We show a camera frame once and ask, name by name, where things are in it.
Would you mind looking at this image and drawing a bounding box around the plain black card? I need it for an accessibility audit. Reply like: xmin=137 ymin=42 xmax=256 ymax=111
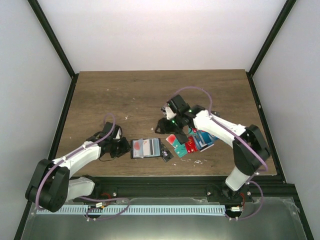
xmin=174 ymin=133 xmax=189 ymax=145

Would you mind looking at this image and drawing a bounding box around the white card red circle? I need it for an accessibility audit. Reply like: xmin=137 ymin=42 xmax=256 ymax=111
xmin=166 ymin=134 xmax=180 ymax=148

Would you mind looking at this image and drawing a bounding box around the black leather card holder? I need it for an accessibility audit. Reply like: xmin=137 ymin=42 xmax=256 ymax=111
xmin=130 ymin=138 xmax=162 ymax=159

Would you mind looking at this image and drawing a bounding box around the red card with gold text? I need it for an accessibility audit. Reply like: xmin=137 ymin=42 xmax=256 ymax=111
xmin=184 ymin=136 xmax=199 ymax=154

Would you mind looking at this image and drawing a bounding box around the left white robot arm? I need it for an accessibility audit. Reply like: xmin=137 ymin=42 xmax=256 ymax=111
xmin=25 ymin=122 xmax=131 ymax=213

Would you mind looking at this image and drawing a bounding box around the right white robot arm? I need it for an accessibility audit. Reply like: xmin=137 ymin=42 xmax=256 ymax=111
xmin=155 ymin=94 xmax=271 ymax=202

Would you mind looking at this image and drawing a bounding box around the teal card upper pile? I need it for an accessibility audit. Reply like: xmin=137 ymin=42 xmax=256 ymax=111
xmin=174 ymin=144 xmax=188 ymax=158

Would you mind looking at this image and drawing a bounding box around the black VIP card centre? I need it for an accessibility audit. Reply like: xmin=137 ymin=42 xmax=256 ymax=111
xmin=161 ymin=149 xmax=174 ymax=163

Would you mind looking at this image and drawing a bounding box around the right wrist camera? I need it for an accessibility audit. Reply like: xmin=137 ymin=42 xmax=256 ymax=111
xmin=161 ymin=105 xmax=177 ymax=120

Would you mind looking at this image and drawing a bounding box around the light blue cable duct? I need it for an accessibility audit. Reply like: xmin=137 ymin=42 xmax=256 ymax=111
xmin=36 ymin=204 xmax=226 ymax=215

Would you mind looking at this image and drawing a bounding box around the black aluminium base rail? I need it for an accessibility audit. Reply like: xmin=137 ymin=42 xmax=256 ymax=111
xmin=93 ymin=175 xmax=297 ymax=198

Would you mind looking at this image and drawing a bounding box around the left black frame post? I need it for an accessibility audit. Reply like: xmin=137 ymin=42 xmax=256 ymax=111
xmin=26 ymin=0 xmax=76 ymax=78

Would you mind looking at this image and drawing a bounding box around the black frame post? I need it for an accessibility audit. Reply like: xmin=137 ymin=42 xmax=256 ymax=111
xmin=246 ymin=0 xmax=297 ymax=76
xmin=26 ymin=0 xmax=76 ymax=78

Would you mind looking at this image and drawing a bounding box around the right black frame post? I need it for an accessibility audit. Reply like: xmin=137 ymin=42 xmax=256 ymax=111
xmin=246 ymin=0 xmax=297 ymax=76

